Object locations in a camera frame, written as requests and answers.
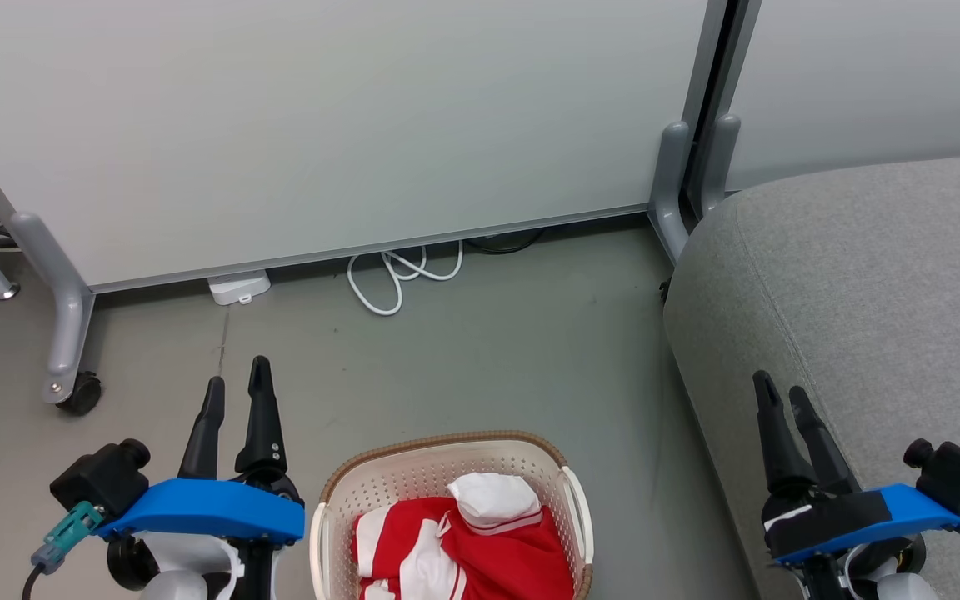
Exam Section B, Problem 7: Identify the red and white jersey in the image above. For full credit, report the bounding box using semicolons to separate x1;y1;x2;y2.
352;472;544;600

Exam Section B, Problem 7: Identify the black caster wheel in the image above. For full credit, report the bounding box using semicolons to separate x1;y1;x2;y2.
57;372;103;417

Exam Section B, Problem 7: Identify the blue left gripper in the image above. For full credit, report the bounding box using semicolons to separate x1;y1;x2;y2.
97;356;307;548

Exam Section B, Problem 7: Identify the large white partition panel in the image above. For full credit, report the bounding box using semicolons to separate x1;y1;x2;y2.
0;0;731;294

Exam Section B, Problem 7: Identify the grey fabric sofa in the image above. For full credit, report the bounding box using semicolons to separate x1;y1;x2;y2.
662;151;960;600

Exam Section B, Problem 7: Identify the white power adapter box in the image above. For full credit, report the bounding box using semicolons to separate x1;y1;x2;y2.
207;268;272;308

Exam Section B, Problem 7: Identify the black floor cable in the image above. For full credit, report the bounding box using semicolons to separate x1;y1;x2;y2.
463;227;547;256

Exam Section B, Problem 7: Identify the teal left camera connector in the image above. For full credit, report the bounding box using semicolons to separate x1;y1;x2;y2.
30;500;106;576

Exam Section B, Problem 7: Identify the narrow white partition panel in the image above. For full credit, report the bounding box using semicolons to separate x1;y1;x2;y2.
722;0;960;194

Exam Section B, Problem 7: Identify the cream plastic laundry basket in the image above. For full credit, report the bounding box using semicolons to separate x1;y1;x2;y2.
310;430;595;600

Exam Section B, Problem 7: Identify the white looped floor cable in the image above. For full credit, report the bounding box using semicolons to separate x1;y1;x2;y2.
346;240;465;318

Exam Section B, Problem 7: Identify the grey partition leg with caster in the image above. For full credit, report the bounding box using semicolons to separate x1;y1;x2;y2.
8;212;98;406

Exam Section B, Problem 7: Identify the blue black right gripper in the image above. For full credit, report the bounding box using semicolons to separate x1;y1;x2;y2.
752;371;960;568

